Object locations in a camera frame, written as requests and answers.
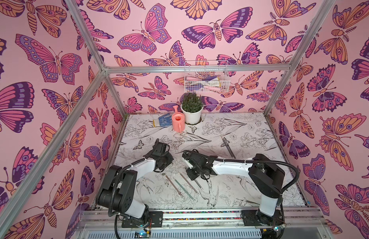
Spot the red pencil with clear cap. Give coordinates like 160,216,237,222
179,173,199,195

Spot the green pencil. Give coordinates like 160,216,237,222
174,179,195,202

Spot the navy pencil with pink cap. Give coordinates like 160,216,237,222
222,137,236,159

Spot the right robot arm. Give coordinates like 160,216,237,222
182,150,300,219

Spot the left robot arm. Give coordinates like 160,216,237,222
95,139,173,225

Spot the blue seed packet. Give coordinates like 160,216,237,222
153,113,172,127

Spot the pink watering can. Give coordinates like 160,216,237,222
171,105,185,133

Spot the green plant in white pot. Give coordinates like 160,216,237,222
181,93,203,125

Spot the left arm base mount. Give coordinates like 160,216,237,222
122,211,163,228

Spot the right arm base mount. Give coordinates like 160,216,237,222
240,210,284,228

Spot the white wire wall basket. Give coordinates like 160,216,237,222
183,65,230,94

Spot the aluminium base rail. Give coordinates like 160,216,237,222
73,207,334,239

